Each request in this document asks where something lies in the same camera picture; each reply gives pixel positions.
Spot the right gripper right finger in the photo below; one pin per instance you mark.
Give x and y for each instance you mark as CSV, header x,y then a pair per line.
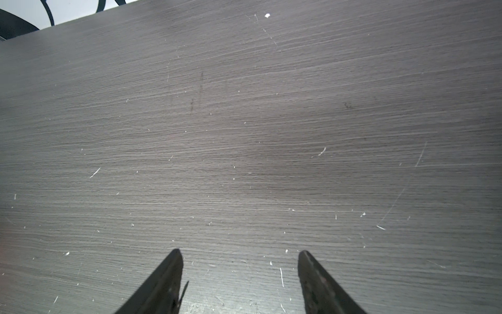
x,y
321,293

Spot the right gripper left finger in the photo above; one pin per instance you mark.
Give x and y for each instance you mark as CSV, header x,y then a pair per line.
x,y
161,292

